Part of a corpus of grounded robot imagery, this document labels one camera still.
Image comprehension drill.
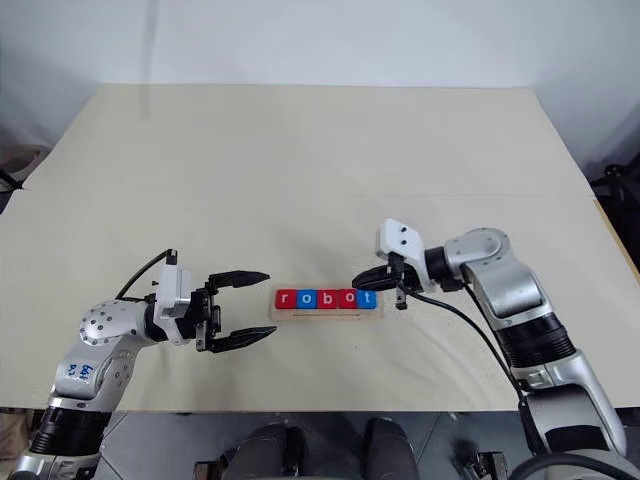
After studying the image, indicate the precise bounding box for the black stand leg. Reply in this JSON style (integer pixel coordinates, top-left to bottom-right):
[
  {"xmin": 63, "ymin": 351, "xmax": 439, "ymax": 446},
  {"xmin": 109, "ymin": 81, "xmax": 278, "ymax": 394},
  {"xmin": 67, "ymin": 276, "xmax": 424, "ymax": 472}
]
[{"xmin": 0, "ymin": 168, "xmax": 27, "ymax": 192}]

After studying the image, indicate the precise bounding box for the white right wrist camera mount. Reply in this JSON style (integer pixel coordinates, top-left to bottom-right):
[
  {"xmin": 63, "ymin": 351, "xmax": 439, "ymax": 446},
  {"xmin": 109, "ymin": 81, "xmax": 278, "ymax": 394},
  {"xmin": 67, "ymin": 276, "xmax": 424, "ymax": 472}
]
[{"xmin": 374, "ymin": 217, "xmax": 434, "ymax": 292}]

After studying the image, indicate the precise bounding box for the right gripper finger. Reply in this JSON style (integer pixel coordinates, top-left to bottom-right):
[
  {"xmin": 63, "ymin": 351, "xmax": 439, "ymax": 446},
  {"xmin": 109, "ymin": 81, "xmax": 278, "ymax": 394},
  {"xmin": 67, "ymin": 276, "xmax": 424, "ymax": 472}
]
[
  {"xmin": 351, "ymin": 274, "xmax": 402, "ymax": 292},
  {"xmin": 356, "ymin": 264, "xmax": 397, "ymax": 283}
]

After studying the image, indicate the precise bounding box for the beige round background object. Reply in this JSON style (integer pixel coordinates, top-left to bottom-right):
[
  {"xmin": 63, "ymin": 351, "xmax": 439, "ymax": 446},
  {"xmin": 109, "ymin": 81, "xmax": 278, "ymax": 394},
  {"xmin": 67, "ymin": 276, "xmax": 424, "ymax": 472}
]
[{"xmin": 0, "ymin": 143, "xmax": 50, "ymax": 174}]

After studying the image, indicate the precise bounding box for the dark rounded shape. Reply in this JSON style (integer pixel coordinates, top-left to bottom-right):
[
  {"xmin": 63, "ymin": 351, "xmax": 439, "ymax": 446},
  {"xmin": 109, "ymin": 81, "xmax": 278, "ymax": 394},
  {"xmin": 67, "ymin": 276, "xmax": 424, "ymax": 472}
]
[
  {"xmin": 232, "ymin": 423, "xmax": 304, "ymax": 480},
  {"xmin": 364, "ymin": 418, "xmax": 419, "ymax": 480}
]

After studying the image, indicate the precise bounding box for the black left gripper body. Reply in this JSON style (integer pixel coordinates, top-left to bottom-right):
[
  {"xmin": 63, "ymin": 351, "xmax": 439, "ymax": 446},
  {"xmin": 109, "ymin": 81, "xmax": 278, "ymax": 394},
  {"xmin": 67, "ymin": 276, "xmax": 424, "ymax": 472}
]
[{"xmin": 188, "ymin": 281, "xmax": 224, "ymax": 354}]

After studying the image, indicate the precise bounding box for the black chair base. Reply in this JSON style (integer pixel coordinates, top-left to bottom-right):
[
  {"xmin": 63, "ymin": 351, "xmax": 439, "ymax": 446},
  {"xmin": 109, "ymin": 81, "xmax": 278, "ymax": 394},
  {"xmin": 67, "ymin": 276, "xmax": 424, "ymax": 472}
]
[{"xmin": 591, "ymin": 161, "xmax": 640, "ymax": 202}]

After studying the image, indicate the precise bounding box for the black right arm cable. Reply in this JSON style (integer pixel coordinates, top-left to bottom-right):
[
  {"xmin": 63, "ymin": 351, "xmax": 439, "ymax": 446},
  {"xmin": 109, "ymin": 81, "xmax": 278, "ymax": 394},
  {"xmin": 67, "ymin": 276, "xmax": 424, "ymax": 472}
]
[{"xmin": 404, "ymin": 290, "xmax": 546, "ymax": 454}]

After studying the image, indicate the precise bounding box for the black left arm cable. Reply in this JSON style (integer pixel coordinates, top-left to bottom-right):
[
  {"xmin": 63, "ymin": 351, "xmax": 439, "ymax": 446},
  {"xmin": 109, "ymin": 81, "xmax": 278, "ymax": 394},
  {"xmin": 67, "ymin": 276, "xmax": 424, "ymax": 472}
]
[{"xmin": 114, "ymin": 247, "xmax": 181, "ymax": 302}]

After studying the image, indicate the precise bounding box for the light wooden letter tray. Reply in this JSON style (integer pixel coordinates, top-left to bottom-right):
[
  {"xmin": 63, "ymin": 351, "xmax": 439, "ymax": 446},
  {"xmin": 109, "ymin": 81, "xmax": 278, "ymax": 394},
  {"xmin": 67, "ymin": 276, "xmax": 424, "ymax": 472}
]
[{"xmin": 269, "ymin": 286, "xmax": 387, "ymax": 324}]

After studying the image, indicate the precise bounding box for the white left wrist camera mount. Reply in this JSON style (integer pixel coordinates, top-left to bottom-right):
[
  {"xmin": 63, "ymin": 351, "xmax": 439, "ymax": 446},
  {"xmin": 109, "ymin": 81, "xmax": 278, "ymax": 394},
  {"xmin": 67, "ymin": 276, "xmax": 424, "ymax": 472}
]
[{"xmin": 151, "ymin": 264, "xmax": 194, "ymax": 347}]

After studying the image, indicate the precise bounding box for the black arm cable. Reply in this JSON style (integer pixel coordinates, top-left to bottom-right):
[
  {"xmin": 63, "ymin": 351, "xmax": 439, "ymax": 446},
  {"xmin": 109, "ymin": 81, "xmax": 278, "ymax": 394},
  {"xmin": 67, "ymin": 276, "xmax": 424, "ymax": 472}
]
[
  {"xmin": 114, "ymin": 247, "xmax": 181, "ymax": 302},
  {"xmin": 404, "ymin": 290, "xmax": 546, "ymax": 454}
]

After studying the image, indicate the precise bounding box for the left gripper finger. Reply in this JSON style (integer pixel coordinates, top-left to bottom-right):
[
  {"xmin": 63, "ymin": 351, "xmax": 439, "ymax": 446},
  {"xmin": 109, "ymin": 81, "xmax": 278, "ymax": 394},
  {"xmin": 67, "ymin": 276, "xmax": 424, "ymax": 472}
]
[
  {"xmin": 206, "ymin": 269, "xmax": 272, "ymax": 293},
  {"xmin": 206, "ymin": 325, "xmax": 279, "ymax": 356}
]

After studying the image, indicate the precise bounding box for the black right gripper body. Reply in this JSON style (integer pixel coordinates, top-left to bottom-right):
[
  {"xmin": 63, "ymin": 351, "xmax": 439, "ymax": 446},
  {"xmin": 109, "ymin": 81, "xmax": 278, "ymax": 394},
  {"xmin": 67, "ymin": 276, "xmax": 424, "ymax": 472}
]
[{"xmin": 387, "ymin": 252, "xmax": 426, "ymax": 309}]

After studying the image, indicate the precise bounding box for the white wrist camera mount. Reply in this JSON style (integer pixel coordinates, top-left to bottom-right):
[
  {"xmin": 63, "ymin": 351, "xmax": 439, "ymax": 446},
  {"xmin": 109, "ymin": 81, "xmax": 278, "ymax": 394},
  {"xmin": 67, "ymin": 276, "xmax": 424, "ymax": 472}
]
[
  {"xmin": 151, "ymin": 264, "xmax": 194, "ymax": 347},
  {"xmin": 374, "ymin": 217, "xmax": 434, "ymax": 292}
]

